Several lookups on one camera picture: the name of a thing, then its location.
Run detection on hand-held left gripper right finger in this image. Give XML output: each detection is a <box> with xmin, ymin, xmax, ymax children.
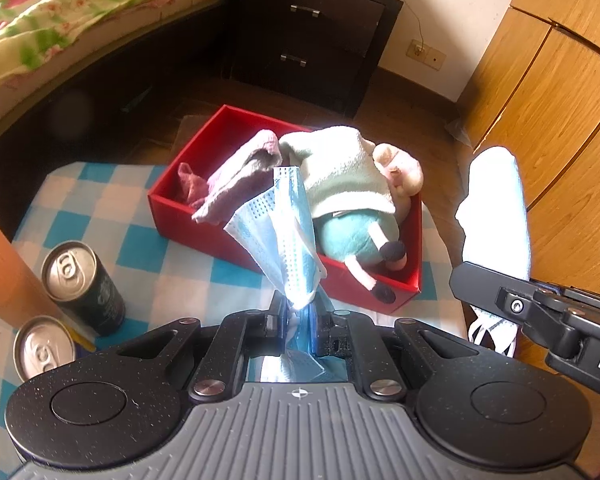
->
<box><xmin>311</xmin><ymin>294</ymin><xmax>486</xmax><ymax>403</ymax></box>

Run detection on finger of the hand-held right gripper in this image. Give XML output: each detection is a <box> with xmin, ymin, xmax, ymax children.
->
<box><xmin>530</xmin><ymin>281</ymin><xmax>600</xmax><ymax>311</ymax></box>
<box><xmin>449</xmin><ymin>261</ymin><xmax>581</xmax><ymax>361</ymax></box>

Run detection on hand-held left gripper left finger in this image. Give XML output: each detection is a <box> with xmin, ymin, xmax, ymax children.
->
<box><xmin>117</xmin><ymin>294</ymin><xmax>287</xmax><ymax>406</ymax></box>

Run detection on white and blue face mask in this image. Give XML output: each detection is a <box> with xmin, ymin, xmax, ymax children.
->
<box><xmin>455</xmin><ymin>146</ymin><xmax>533</xmax><ymax>358</ymax></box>

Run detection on pink pig plush toy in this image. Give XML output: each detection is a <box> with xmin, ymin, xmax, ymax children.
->
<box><xmin>312</xmin><ymin>180</ymin><xmax>413</xmax><ymax>305</ymax></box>

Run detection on red box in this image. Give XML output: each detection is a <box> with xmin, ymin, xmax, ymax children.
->
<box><xmin>147</xmin><ymin>105</ymin><xmax>423</xmax><ymax>316</ymax></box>

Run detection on mauve cloth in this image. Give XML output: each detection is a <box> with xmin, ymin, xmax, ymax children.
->
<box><xmin>191</xmin><ymin>130</ymin><xmax>283</xmax><ymax>225</ymax></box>

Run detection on cream plush toy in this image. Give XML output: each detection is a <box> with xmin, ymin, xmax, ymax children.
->
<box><xmin>372</xmin><ymin>142</ymin><xmax>426</xmax><ymax>196</ymax></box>

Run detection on light green towel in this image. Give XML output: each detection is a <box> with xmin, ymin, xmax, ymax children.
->
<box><xmin>278</xmin><ymin>127</ymin><xmax>397</xmax><ymax>218</ymax></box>

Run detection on dark pink cloth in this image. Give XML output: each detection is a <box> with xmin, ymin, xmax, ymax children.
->
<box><xmin>176</xmin><ymin>162</ymin><xmax>211</xmax><ymax>206</ymax></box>

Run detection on clear plastic bag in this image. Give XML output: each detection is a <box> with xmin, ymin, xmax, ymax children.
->
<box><xmin>447</xmin><ymin>119</ymin><xmax>476</xmax><ymax>148</ymax></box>

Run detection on blue checkered tablecloth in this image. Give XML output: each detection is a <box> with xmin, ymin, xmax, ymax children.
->
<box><xmin>0</xmin><ymin>160</ymin><xmax>468</xmax><ymax>480</ymax></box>

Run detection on yellow strip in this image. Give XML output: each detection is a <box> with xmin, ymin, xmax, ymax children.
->
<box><xmin>62</xmin><ymin>322</ymin><xmax>97</xmax><ymax>353</ymax></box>

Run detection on dark green drink can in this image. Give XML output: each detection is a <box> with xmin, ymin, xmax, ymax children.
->
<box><xmin>41</xmin><ymin>241</ymin><xmax>127</xmax><ymax>337</ymax></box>

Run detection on wooden wardrobe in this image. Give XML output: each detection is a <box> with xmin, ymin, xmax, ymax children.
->
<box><xmin>460</xmin><ymin>0</ymin><xmax>600</xmax><ymax>311</ymax></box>

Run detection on flat cardboard sheet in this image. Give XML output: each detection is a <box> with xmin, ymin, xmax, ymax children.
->
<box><xmin>167</xmin><ymin>112</ymin><xmax>216</xmax><ymax>148</ymax></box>

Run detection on dark nightstand drawer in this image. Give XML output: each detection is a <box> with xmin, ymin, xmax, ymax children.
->
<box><xmin>235</xmin><ymin>25</ymin><xmax>371</xmax><ymax>111</ymax></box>
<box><xmin>242</xmin><ymin>0</ymin><xmax>387</xmax><ymax>58</ymax></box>

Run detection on dark wooden nightstand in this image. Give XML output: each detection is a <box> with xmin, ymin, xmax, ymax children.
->
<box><xmin>227</xmin><ymin>0</ymin><xmax>405</xmax><ymax>120</ymax></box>

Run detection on bed with floral cover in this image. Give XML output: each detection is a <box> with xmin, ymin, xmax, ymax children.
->
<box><xmin>0</xmin><ymin>0</ymin><xmax>231</xmax><ymax>106</ymax></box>

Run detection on dark bed frame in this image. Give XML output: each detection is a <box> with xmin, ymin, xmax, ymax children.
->
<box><xmin>0</xmin><ymin>0</ymin><xmax>241</xmax><ymax>211</ymax></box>

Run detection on thin wall cable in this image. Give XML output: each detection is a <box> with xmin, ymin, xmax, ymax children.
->
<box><xmin>411</xmin><ymin>0</ymin><xmax>427</xmax><ymax>53</ymax></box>

